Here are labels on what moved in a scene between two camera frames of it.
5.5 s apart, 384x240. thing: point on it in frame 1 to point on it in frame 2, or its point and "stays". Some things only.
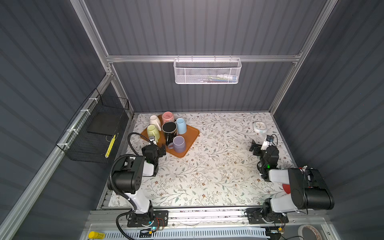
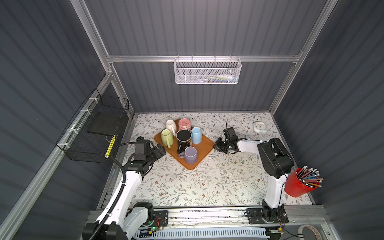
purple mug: (178, 144) to (190, 154)
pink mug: (168, 116) to (184, 123)
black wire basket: (91, 136) stays
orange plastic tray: (191, 135) to (203, 149)
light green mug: (152, 131) to (167, 138)
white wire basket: (189, 71) stays
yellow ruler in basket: (110, 146) stays
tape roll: (300, 229) stays
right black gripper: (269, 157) to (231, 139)
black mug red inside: (169, 128) to (184, 139)
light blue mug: (181, 125) to (197, 135)
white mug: (154, 120) to (171, 125)
